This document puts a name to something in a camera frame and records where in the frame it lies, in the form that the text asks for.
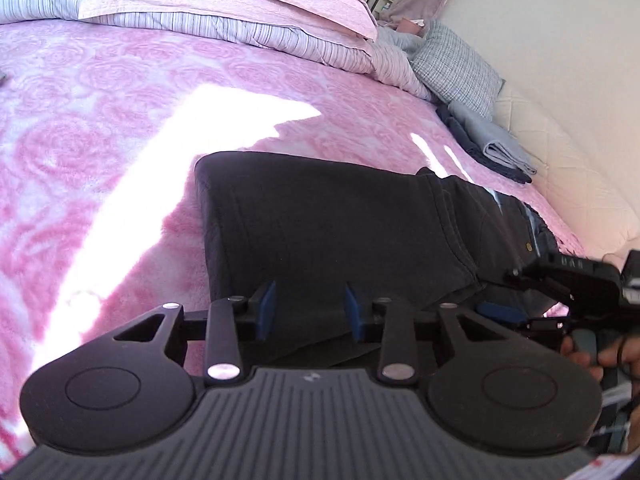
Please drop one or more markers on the pink floral blanket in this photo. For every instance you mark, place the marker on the pink floral blanket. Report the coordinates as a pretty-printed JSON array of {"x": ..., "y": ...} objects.
[{"x": 100, "y": 110}]

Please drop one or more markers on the person's right hand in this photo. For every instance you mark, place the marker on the person's right hand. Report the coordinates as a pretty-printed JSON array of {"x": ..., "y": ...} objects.
[{"x": 607, "y": 355}]

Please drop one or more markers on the grey checked pillow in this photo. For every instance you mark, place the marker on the grey checked pillow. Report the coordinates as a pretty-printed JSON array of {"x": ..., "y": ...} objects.
[{"x": 455, "y": 65}]

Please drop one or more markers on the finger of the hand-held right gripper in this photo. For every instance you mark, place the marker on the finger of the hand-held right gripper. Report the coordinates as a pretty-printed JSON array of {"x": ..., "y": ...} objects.
[
  {"x": 500, "y": 311},
  {"x": 542, "y": 280}
]

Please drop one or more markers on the white quilted headboard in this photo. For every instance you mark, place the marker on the white quilted headboard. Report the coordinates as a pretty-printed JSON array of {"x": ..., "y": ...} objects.
[{"x": 575, "y": 160}]

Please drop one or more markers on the light blue folded cloth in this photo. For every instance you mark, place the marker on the light blue folded cloth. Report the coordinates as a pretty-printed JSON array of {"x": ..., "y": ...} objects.
[{"x": 492, "y": 145}]

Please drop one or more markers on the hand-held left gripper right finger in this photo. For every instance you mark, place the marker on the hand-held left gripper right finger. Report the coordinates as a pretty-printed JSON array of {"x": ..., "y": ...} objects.
[{"x": 352, "y": 312}]

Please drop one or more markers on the dark navy folded cloth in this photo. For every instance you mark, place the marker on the dark navy folded cloth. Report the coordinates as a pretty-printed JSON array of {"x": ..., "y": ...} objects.
[{"x": 452, "y": 122}]

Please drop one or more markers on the black pants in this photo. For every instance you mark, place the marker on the black pants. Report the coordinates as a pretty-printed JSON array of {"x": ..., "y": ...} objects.
[{"x": 325, "y": 220}]

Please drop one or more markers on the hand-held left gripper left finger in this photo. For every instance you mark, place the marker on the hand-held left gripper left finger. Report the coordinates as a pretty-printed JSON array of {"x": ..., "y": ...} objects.
[{"x": 267, "y": 310}]

